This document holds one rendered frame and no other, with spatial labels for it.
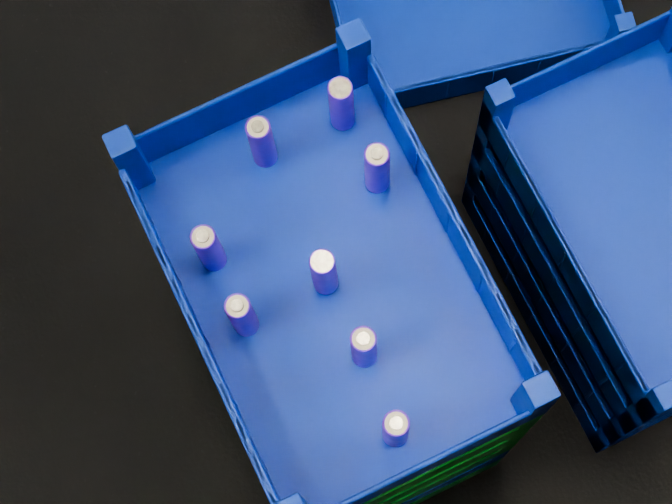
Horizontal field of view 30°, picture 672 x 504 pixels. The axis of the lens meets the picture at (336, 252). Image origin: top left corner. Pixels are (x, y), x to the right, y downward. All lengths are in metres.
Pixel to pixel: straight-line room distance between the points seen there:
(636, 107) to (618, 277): 0.16
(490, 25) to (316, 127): 0.51
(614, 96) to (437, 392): 0.37
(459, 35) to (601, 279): 0.43
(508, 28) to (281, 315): 0.61
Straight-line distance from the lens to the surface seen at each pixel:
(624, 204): 1.12
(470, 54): 1.41
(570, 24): 1.44
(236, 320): 0.85
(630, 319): 1.09
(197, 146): 0.95
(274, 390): 0.90
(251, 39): 1.43
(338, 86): 0.89
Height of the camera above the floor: 1.29
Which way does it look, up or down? 75 degrees down
